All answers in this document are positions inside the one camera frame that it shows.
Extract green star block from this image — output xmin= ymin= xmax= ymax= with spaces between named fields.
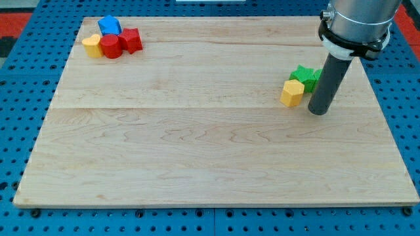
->
xmin=289 ymin=65 xmax=317 ymax=93

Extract blue pentagon block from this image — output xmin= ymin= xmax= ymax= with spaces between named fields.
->
xmin=98 ymin=15 xmax=122 ymax=36

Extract yellow hexagon block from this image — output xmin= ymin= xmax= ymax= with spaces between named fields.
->
xmin=280 ymin=79 xmax=305 ymax=107

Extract red cylinder block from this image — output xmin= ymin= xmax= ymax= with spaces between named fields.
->
xmin=100 ymin=34 xmax=123 ymax=59

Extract green block behind rod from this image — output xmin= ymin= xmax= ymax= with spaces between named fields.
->
xmin=311 ymin=69 xmax=322 ymax=92

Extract light wooden board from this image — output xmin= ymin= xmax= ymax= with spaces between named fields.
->
xmin=13 ymin=16 xmax=419 ymax=208

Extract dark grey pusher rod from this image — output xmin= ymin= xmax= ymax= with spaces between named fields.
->
xmin=308 ymin=54 xmax=352 ymax=115

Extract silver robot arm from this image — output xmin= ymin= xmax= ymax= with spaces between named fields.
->
xmin=320 ymin=0 xmax=401 ymax=43

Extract red star block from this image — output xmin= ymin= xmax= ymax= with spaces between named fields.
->
xmin=118 ymin=28 xmax=143 ymax=54

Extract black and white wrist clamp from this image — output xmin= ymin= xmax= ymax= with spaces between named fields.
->
xmin=318 ymin=21 xmax=390 ymax=60

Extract yellow heart block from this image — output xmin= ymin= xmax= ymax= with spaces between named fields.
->
xmin=81 ymin=34 xmax=104 ymax=58

